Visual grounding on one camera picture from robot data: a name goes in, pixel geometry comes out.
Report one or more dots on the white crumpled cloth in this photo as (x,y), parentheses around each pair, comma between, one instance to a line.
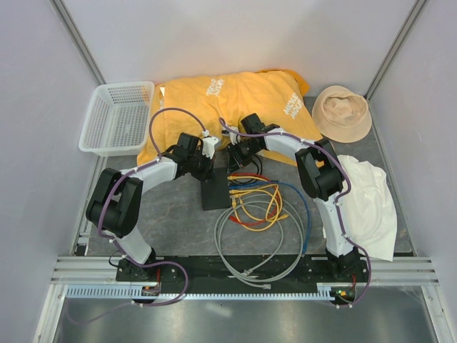
(369,208)

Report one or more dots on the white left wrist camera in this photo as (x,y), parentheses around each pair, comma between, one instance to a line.
(210,144)

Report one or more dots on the orange printed t-shirt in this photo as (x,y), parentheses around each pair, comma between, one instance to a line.
(193,104)

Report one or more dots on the aluminium frame rail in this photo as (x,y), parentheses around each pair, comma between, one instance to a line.
(402,271)

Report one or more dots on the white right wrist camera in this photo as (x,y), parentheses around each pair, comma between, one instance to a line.
(230,131)

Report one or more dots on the white plastic perforated basket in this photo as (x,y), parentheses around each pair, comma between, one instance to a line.
(116,119)

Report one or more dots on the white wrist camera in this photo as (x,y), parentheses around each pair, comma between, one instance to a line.
(210,144)
(230,131)

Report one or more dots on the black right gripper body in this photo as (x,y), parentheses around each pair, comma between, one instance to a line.
(242,153)

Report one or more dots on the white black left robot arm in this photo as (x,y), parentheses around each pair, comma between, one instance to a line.
(115,202)

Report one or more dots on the grey slotted cable duct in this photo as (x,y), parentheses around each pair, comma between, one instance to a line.
(104,291)

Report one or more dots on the beige bucket hat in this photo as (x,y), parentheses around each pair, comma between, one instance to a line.
(341,115)

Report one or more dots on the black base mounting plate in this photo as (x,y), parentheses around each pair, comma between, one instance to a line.
(256,274)

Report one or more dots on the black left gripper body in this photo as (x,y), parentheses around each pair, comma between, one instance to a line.
(200,166)

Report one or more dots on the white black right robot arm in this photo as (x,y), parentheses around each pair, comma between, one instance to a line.
(322,178)

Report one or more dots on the black network switch box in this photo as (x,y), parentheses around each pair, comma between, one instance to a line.
(215,192)

